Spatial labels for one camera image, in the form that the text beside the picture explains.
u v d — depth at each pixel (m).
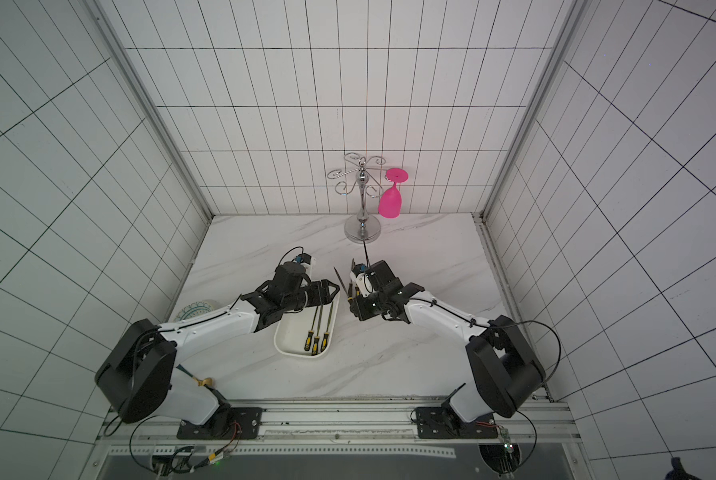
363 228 1.14
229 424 0.70
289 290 0.67
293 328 0.89
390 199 0.99
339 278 0.89
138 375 0.43
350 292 0.97
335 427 0.73
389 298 0.66
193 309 0.90
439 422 0.72
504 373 0.43
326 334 0.88
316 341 0.86
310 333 0.88
